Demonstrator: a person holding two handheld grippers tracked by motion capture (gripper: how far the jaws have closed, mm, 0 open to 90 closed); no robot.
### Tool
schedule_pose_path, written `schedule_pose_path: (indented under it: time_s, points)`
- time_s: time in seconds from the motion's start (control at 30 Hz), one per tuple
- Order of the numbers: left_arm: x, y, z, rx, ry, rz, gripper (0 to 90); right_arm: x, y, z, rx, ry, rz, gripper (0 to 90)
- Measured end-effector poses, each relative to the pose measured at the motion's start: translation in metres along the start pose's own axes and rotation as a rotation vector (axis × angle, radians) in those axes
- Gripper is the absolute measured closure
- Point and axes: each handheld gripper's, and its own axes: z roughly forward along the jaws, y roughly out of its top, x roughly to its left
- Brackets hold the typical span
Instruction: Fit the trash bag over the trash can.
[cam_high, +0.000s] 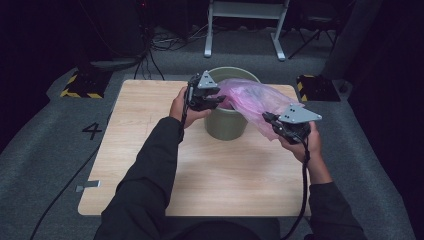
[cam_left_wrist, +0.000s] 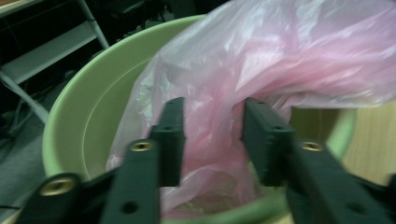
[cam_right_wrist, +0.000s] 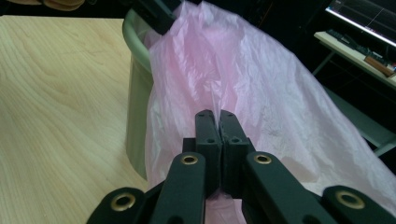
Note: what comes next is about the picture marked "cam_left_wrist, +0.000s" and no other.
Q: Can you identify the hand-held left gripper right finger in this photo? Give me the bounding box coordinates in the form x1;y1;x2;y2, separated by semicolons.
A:
240;97;396;224

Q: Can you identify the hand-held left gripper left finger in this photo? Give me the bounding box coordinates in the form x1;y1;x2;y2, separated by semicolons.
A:
98;96;187;224

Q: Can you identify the pink plastic bag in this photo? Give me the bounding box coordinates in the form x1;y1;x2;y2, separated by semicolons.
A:
105;0;396;219

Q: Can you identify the green plastic bin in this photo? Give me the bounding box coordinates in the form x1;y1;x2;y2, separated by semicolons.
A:
41;13;360;224

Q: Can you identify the white metal stand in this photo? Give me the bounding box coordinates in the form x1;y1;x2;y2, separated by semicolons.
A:
0;0;110;125

